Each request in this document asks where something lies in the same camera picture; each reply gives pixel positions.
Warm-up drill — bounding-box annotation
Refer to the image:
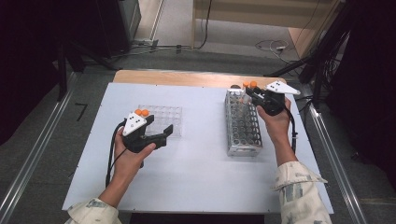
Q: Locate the aluminium floor rail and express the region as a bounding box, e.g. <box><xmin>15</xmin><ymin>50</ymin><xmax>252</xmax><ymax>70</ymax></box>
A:
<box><xmin>0</xmin><ymin>71</ymin><xmax>80</xmax><ymax>224</ymax></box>
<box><xmin>300</xmin><ymin>83</ymin><xmax>369</xmax><ymax>224</ymax></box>

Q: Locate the person's left hand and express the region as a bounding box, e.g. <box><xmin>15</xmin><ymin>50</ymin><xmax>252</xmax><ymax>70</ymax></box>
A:
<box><xmin>113</xmin><ymin>130</ymin><xmax>157</xmax><ymax>185</ymax></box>

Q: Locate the light wooden furniture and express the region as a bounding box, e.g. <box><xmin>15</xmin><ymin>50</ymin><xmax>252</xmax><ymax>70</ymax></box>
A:
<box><xmin>191</xmin><ymin>0</ymin><xmax>345</xmax><ymax>60</ymax></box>

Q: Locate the white board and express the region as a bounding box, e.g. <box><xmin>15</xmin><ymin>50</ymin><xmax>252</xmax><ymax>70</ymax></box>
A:
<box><xmin>61</xmin><ymin>82</ymin><xmax>334</xmax><ymax>215</ymax></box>

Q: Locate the black curtain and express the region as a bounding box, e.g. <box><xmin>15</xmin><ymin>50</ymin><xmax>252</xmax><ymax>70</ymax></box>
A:
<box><xmin>325</xmin><ymin>0</ymin><xmax>396</xmax><ymax>189</ymax></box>
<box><xmin>0</xmin><ymin>0</ymin><xmax>68</xmax><ymax>147</ymax></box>

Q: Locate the dark cabinet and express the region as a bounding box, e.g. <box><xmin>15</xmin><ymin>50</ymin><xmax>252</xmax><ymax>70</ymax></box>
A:
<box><xmin>92</xmin><ymin>0</ymin><xmax>143</xmax><ymax>60</ymax></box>

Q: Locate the clear plastic tube rack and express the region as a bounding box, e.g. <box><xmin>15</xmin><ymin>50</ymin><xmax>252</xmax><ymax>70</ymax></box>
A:
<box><xmin>136</xmin><ymin>105</ymin><xmax>183</xmax><ymax>139</ymax></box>

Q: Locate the metal tube rack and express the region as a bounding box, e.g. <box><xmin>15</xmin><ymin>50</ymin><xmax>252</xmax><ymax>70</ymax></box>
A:
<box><xmin>223</xmin><ymin>88</ymin><xmax>264</xmax><ymax>158</ymax></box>

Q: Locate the hand-held gripper cable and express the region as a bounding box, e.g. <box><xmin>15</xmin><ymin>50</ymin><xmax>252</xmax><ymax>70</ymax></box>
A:
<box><xmin>105</xmin><ymin>119</ymin><xmax>129</xmax><ymax>189</ymax></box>
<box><xmin>284</xmin><ymin>105</ymin><xmax>299</xmax><ymax>154</ymax></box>

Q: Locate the person's right hand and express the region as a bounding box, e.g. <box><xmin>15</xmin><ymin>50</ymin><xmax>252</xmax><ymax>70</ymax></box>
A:
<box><xmin>256</xmin><ymin>97</ymin><xmax>292</xmax><ymax>146</ymax></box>

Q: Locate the left hand-held gripper cable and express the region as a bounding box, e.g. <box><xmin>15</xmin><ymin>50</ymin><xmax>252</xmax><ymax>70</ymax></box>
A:
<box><xmin>105</xmin><ymin>119</ymin><xmax>129</xmax><ymax>189</ymax></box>

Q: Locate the grey power strip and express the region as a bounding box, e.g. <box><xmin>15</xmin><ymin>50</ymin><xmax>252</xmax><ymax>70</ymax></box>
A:
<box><xmin>130</xmin><ymin>37</ymin><xmax>161</xmax><ymax>52</ymax></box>

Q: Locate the white floor cable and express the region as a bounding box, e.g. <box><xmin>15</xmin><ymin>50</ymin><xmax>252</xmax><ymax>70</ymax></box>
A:
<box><xmin>254</xmin><ymin>38</ymin><xmax>301</xmax><ymax>65</ymax></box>

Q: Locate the right hand-held gripper cable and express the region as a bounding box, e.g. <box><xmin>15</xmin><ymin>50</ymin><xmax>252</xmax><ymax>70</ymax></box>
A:
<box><xmin>284</xmin><ymin>105</ymin><xmax>299</xmax><ymax>154</ymax></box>

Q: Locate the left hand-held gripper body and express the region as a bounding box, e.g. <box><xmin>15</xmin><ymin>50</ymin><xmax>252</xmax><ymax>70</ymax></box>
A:
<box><xmin>121</xmin><ymin>112</ymin><xmax>157</xmax><ymax>154</ymax></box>

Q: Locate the black metal stand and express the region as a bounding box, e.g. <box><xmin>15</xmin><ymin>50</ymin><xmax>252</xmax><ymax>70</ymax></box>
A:
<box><xmin>263</xmin><ymin>0</ymin><xmax>354</xmax><ymax>108</ymax></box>
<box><xmin>55</xmin><ymin>38</ymin><xmax>120</xmax><ymax>103</ymax></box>

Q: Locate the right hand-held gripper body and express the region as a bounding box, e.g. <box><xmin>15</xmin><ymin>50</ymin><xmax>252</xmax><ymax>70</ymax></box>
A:
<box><xmin>254</xmin><ymin>79</ymin><xmax>302</xmax><ymax>117</ymax></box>

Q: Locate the hanging black cable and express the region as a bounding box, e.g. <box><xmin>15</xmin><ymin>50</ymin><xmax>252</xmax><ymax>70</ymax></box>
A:
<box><xmin>193</xmin><ymin>0</ymin><xmax>215</xmax><ymax>51</ymax></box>

